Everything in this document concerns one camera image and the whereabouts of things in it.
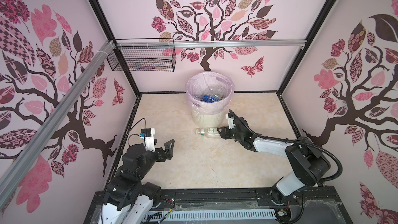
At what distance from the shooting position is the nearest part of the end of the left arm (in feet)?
1.91

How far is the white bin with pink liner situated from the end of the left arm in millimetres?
277

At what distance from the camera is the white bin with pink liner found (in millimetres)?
803
